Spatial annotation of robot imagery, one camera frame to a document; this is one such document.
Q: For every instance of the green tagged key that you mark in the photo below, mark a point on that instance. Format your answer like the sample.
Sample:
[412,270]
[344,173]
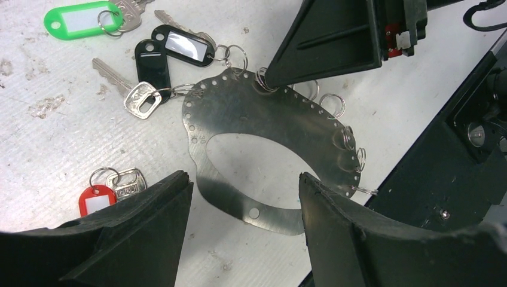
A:
[112,18]

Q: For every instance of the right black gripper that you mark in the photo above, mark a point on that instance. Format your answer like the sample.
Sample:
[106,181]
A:
[330,38]

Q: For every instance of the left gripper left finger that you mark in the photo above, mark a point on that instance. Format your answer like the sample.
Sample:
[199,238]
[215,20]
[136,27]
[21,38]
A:
[136,242]

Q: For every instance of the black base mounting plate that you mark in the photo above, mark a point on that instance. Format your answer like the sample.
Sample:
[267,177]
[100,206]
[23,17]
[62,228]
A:
[454,175]

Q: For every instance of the metal key holder ring plate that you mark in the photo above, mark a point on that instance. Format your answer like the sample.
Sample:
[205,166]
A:
[236,102]

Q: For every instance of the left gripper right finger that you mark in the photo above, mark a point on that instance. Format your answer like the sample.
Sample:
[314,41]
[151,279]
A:
[351,245]

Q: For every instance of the red tagged key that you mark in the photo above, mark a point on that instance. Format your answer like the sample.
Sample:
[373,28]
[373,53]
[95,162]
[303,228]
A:
[118,186]

